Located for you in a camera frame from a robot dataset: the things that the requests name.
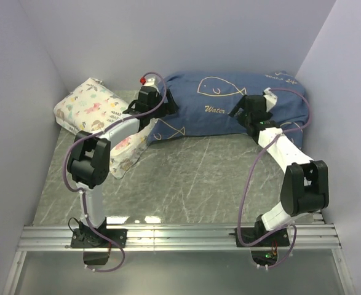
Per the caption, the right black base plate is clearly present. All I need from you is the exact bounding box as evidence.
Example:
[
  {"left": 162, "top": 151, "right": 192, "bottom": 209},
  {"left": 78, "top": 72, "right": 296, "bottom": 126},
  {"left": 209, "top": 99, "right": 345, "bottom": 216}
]
[{"left": 230, "top": 227, "right": 290, "bottom": 248}]

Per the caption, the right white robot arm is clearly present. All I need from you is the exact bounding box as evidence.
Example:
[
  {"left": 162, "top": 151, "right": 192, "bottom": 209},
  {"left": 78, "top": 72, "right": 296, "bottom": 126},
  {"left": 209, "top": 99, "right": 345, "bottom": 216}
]
[{"left": 229, "top": 88, "right": 329, "bottom": 246}]

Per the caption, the blue fish-print pillowcase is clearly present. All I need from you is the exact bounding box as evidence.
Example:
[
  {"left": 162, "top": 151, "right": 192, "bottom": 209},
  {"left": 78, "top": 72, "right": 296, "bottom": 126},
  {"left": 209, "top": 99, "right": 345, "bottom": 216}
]
[{"left": 148, "top": 71, "right": 308, "bottom": 143}]

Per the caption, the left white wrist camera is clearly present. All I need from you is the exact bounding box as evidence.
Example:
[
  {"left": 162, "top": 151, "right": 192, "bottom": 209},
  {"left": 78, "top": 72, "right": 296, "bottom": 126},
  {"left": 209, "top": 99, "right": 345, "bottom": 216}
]
[{"left": 140, "top": 76, "right": 159, "bottom": 92}]

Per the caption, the floral print pillow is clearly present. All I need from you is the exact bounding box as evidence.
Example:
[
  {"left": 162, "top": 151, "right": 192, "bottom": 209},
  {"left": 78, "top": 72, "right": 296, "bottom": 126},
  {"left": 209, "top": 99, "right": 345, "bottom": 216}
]
[{"left": 54, "top": 78, "right": 129, "bottom": 134}]

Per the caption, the aluminium mounting rail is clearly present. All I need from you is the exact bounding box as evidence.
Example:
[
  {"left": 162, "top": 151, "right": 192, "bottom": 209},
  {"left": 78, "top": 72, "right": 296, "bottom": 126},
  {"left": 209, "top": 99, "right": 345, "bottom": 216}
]
[{"left": 17, "top": 224, "right": 341, "bottom": 252}]

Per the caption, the white pillow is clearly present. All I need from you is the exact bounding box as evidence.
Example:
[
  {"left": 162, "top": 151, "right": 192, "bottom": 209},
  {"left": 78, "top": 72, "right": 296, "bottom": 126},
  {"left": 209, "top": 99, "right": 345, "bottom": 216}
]
[{"left": 109, "top": 119, "right": 157, "bottom": 179}]

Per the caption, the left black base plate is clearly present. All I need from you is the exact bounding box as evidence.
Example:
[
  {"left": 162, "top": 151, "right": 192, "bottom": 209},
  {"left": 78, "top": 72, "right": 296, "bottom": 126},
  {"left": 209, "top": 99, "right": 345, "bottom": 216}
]
[{"left": 70, "top": 228, "right": 127, "bottom": 249}]

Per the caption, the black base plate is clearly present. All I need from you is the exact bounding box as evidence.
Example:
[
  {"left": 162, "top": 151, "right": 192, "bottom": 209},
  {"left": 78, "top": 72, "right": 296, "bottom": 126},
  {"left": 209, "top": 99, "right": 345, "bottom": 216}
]
[
  {"left": 70, "top": 228, "right": 127, "bottom": 249},
  {"left": 230, "top": 227, "right": 290, "bottom": 248}
]

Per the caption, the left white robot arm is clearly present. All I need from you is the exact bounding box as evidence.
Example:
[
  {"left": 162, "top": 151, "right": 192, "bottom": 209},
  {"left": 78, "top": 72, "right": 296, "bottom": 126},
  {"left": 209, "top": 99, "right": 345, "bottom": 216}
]
[{"left": 65, "top": 84, "right": 178, "bottom": 247}]

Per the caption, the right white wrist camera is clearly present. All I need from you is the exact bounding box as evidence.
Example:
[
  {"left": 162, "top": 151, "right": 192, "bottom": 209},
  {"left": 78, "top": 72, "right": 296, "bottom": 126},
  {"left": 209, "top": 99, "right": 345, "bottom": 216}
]
[{"left": 263, "top": 87, "right": 277, "bottom": 112}]

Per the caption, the black control box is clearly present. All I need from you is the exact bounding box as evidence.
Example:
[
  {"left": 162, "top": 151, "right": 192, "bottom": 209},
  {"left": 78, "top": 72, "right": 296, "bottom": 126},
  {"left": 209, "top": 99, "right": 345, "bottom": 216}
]
[{"left": 82, "top": 251, "right": 110, "bottom": 266}]

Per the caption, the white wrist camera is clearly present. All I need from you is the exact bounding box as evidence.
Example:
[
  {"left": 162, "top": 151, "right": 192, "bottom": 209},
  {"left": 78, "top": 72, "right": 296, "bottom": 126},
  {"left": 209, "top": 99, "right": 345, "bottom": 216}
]
[
  {"left": 140, "top": 76, "right": 159, "bottom": 92},
  {"left": 263, "top": 87, "right": 277, "bottom": 112}
]

